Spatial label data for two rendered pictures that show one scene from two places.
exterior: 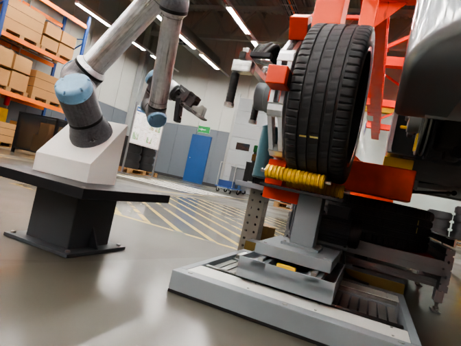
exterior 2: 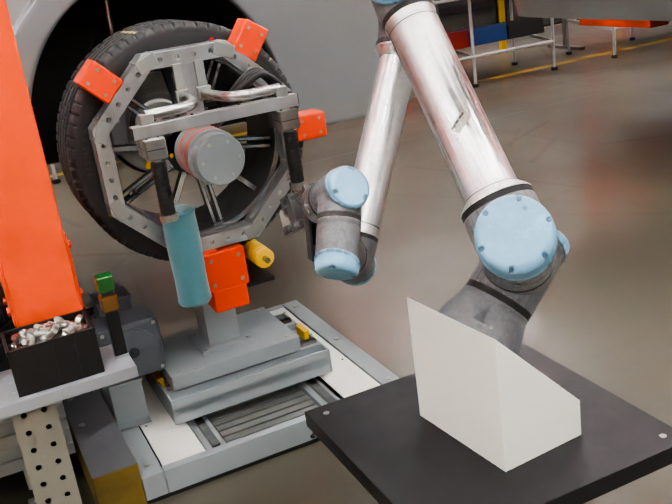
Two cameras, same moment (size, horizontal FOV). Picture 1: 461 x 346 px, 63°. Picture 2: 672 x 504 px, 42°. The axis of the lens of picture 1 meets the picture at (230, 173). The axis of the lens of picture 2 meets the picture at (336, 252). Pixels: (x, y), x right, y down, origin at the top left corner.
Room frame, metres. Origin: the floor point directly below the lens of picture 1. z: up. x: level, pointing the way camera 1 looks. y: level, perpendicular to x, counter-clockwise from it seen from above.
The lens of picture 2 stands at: (3.09, 1.66, 1.33)
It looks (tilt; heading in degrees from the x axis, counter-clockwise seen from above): 19 degrees down; 225
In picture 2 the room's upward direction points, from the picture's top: 8 degrees counter-clockwise
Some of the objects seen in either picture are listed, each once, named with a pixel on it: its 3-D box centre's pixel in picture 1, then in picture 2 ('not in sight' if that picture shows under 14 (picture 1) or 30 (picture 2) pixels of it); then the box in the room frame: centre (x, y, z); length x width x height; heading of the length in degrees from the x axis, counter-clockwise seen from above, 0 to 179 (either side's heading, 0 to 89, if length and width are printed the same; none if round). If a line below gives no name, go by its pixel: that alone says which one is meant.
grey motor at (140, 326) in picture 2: (331, 240); (122, 347); (1.85, -0.56, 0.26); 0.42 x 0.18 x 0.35; 68
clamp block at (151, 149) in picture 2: not in sight; (151, 146); (1.92, -0.08, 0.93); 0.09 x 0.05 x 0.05; 68
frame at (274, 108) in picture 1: (293, 101); (200, 149); (1.68, -0.21, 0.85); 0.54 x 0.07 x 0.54; 158
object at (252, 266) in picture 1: (296, 268); (234, 363); (1.59, -0.36, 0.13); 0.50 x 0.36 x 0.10; 158
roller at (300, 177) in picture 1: (294, 176); (249, 247); (1.53, -0.26, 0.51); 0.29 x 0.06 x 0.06; 68
